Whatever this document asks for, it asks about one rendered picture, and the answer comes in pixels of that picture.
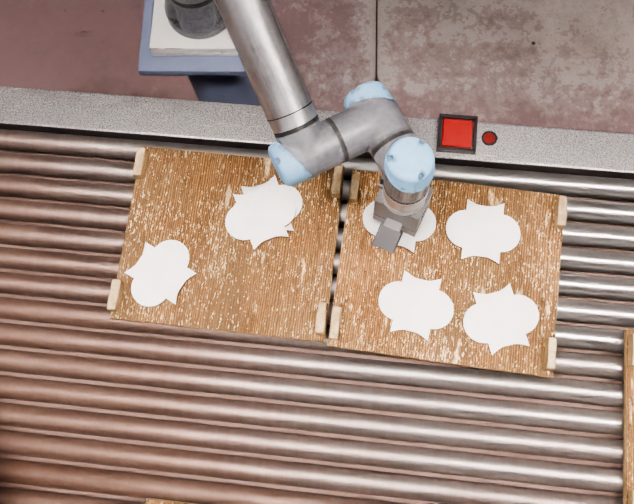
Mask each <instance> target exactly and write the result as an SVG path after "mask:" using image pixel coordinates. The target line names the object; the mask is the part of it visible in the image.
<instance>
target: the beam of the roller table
mask: <svg viewBox="0 0 634 504"><path fill-rule="evenodd" d="M404 118H405V119H406V121H407V123H408V124H409V126H410V128H411V130H412V131H413V133H414V134H415V135H416V137H417V138H419V139H421V140H423V141H424V142H426V143H427V144H428V145H429V146H430V147H431V149H432V151H433V153H434V157H435V164H446V165H459V166H471V167H484V168H496V169H509V170H521V171H534V172H546V173H559V174H571V175H584V176H596V177H609V178H621V179H634V134H630V133H617V132H603V131H590V130H577V129H564V128H550V127H537V126H524V125H511V124H497V123H484V122H478V125H477V143H476V153H475V155H471V154H459V153H446V152H436V149H437V134H438V120H439V119H431V118H418V117H405V116H404ZM0 129H8V130H20V131H33V132H45V133H58V134H70V135H83V136H95V137H108V138H120V139H133V140H145V141H158V142H171V143H183V144H196V145H208V146H221V147H233V148H246V149H258V150H268V147H269V146H270V145H272V144H274V142H275V141H276V138H275V136H274V134H273V132H272V129H271V127H270V125H269V123H268V120H267V118H266V116H265V114H264V111H263V109H262V107H261V106H259V105H246V104H233V103H219V102H206V101H193V100H180V99H166V98H153V97H140V96H127V95H113V94H100V93H87V92H74V91H60V90H47V89H34V88H21V87H7V86H0ZM486 131H493V132H494V133H496V135H497V137H498V139H497V142H496V143H495V144H494V145H492V146H488V145H485V144H484V143H483V142H482V140H481V137H482V134H483V133H484V132H486Z"/></svg>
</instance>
